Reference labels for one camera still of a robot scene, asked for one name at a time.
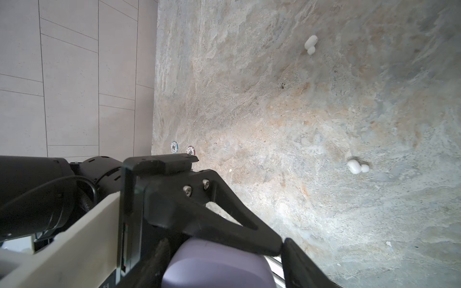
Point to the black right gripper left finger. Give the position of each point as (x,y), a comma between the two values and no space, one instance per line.
(152,267)

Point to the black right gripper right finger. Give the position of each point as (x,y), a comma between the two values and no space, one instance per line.
(300,271)

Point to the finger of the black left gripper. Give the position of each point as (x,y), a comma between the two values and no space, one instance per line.
(202,205)

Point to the purple earbud charging case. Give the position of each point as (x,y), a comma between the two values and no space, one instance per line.
(205,264)

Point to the white earbud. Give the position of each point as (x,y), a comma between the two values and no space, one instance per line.
(310,44)
(355,167)

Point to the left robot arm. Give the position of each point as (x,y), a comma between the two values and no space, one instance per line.
(146,222)

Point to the round patterned token right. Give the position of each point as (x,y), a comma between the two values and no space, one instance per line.
(190,150)

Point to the round patterned token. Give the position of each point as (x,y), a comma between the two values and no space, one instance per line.
(174,147)
(190,150)

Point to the round patterned token left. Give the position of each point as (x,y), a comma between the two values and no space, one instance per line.
(174,147)

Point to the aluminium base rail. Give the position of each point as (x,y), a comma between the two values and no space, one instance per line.
(276,267)

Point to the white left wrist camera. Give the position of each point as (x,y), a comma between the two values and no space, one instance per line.
(83,256)

